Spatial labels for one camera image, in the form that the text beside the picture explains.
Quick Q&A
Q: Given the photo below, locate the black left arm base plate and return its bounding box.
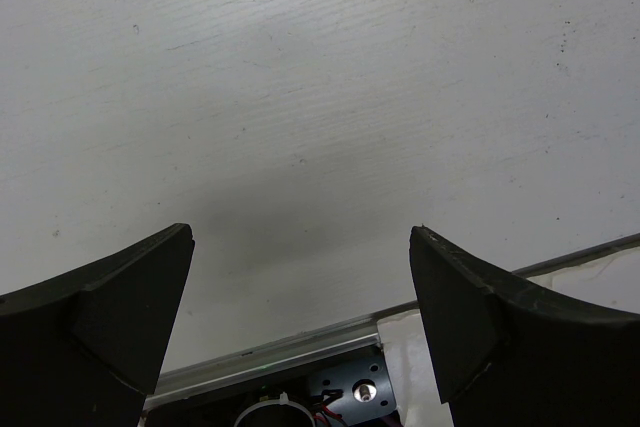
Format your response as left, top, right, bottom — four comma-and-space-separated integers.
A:
140, 346, 402, 426

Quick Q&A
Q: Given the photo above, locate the aluminium table edge rail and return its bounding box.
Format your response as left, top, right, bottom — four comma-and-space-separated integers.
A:
144, 231, 640, 398

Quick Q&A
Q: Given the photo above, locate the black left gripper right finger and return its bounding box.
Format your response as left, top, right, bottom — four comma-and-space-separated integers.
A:
409, 227, 639, 426

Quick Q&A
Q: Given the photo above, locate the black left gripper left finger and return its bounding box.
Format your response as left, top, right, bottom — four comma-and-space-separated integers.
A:
1, 223, 195, 426

